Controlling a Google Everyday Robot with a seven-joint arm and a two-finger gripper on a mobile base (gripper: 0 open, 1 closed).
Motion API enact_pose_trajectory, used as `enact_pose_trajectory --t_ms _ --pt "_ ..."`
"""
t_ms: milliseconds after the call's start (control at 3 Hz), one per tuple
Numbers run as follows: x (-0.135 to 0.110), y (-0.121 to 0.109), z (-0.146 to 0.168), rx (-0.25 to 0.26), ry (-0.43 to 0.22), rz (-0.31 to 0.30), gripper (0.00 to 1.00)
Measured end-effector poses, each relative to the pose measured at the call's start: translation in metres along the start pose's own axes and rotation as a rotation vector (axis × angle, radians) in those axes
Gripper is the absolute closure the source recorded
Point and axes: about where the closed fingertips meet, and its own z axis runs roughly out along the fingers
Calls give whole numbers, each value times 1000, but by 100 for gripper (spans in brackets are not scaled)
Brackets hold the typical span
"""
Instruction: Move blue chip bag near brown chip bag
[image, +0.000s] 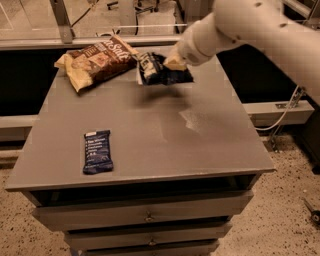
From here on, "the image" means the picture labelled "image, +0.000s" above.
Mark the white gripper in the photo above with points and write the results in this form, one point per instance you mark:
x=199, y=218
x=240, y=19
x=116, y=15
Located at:
x=189, y=52

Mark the blue chip bag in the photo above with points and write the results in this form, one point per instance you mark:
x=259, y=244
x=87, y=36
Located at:
x=151, y=71

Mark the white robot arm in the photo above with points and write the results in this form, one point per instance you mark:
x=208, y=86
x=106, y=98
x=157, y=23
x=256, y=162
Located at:
x=292, y=47

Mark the brown chip bag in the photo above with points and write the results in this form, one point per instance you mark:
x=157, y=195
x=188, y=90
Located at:
x=98, y=62

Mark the grey drawer cabinet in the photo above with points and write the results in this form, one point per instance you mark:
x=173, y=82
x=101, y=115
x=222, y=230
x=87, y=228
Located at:
x=183, y=139

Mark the blue snack bar wrapper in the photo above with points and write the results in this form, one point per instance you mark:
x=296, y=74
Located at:
x=97, y=153

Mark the top grey drawer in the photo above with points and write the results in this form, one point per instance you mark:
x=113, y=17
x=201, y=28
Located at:
x=143, y=211

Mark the grey drawer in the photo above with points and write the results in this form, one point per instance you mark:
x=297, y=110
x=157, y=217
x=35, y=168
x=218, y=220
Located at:
x=143, y=211
x=191, y=248
x=149, y=236

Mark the bottom grey drawer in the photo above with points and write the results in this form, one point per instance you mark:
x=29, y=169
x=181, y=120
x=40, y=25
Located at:
x=191, y=248

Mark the middle grey drawer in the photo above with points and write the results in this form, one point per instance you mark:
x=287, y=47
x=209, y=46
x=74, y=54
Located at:
x=149, y=236

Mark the black caster wheel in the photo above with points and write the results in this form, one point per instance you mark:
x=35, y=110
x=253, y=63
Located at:
x=315, y=214

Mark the metal railing frame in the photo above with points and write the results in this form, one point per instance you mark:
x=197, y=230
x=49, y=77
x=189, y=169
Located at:
x=75, y=23

